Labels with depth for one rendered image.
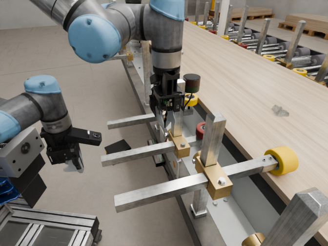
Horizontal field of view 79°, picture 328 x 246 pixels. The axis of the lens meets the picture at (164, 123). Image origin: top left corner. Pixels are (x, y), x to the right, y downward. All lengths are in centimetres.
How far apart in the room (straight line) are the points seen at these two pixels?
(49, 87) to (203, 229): 64
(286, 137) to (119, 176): 134
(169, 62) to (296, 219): 38
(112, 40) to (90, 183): 157
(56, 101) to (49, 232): 100
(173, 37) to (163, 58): 5
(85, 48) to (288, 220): 41
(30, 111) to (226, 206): 77
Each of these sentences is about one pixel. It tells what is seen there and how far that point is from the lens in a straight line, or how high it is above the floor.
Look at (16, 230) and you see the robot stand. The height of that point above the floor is 21.
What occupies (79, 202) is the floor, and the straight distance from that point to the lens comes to 175.
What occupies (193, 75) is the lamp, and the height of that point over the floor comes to 111.
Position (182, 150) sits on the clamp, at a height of 86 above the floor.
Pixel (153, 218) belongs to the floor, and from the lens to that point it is 157.
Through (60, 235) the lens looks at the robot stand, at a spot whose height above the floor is 21.
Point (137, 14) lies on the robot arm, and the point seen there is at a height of 132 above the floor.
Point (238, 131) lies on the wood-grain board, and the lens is 83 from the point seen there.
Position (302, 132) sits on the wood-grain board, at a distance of 94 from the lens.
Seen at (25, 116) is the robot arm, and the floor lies 113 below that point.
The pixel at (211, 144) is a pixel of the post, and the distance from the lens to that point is 51.
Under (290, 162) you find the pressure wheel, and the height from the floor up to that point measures 97.
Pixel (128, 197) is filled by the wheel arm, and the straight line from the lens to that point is 52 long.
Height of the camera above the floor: 139
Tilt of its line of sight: 37 degrees down
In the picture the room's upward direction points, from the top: straight up
